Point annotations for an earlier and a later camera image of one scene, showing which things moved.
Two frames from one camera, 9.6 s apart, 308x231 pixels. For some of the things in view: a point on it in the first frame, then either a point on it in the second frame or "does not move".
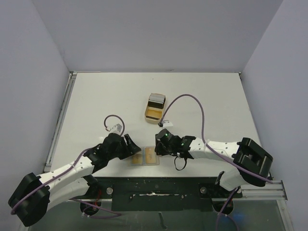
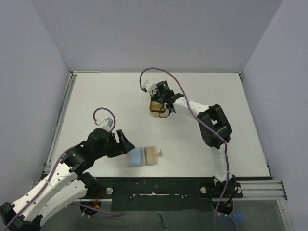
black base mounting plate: (157, 194) does not move
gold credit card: (150, 157) does not move
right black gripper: (160, 147) to (159, 97)
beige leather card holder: (146, 157) does not move
